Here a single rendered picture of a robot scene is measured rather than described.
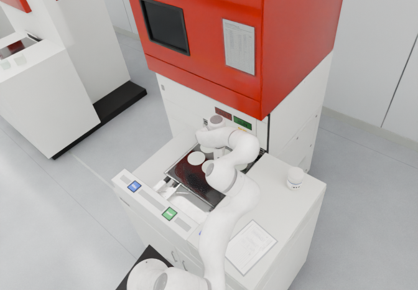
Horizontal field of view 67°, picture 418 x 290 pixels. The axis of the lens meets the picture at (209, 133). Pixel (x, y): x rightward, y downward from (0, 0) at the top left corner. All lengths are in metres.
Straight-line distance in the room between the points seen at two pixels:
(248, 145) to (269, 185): 0.46
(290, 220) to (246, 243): 0.22
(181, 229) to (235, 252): 0.27
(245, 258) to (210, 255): 0.34
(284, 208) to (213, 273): 0.55
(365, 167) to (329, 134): 0.45
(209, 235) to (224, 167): 0.23
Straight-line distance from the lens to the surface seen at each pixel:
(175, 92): 1.95
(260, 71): 1.32
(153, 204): 1.59
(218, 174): 1.07
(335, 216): 2.67
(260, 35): 1.23
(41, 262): 2.89
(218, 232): 1.07
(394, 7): 2.71
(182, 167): 1.76
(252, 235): 1.43
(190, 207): 1.62
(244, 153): 1.13
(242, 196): 1.13
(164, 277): 1.05
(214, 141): 1.40
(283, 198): 1.53
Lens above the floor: 2.25
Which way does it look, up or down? 45 degrees down
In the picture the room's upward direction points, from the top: 8 degrees counter-clockwise
